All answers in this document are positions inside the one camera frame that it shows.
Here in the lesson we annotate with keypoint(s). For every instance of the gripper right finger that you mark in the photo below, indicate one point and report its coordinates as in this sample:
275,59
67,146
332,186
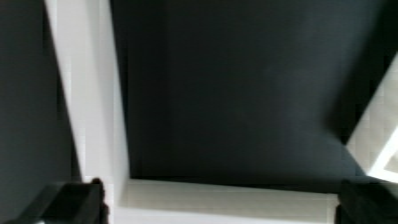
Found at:
367,203

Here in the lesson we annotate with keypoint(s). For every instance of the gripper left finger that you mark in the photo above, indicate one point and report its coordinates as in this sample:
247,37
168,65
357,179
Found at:
67,204

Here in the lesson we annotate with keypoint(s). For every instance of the white square tabletop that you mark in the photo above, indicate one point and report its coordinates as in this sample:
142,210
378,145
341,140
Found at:
373,140

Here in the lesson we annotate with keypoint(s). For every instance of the white left fence block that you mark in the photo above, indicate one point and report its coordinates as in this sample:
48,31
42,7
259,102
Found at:
177,203

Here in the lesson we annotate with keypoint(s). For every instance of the white front fence bar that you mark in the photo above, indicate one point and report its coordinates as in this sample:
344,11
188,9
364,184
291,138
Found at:
81,31

